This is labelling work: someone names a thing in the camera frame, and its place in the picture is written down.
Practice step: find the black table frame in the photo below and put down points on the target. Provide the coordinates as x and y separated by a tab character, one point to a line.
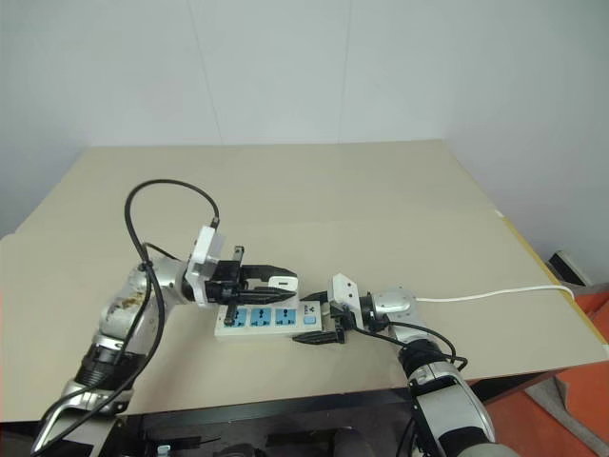
266	414

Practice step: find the grey floor mat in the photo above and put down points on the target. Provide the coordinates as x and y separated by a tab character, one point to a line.
556	395

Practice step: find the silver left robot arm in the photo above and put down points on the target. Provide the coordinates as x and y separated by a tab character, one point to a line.
119	314

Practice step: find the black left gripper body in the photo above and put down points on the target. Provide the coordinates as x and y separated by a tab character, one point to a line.
227	278

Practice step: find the white and black box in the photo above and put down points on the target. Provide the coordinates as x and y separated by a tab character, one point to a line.
568	266

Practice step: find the white charger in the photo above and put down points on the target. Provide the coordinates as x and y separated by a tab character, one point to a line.
284	281

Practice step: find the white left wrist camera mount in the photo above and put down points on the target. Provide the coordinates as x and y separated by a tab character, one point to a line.
205	259

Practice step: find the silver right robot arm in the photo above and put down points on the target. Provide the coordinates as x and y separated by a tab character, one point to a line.
447	395

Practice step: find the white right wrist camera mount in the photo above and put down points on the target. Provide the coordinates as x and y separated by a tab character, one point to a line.
344	288

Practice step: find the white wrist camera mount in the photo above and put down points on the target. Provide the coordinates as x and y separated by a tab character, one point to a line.
205	259
344	288

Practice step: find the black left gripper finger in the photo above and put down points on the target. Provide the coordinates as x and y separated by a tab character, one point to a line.
257	270
266	296

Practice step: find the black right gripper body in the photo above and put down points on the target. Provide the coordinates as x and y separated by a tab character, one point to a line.
345	320

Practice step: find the white power strip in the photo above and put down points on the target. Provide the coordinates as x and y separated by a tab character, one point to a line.
266	318

